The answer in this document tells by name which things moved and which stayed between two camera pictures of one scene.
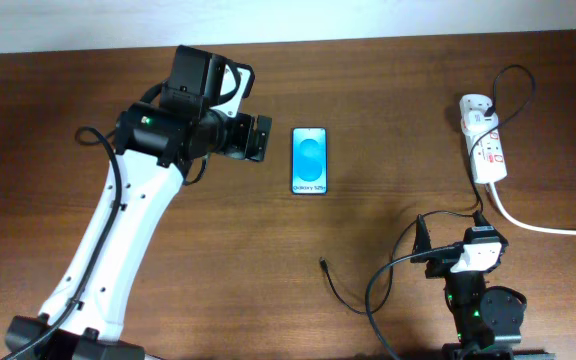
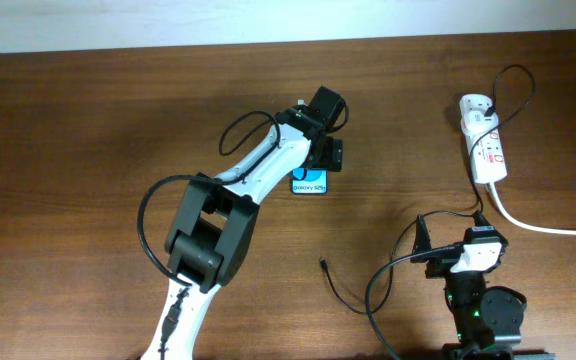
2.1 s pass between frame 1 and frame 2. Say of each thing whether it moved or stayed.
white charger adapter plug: stayed
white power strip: stayed
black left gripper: moved
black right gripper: stayed
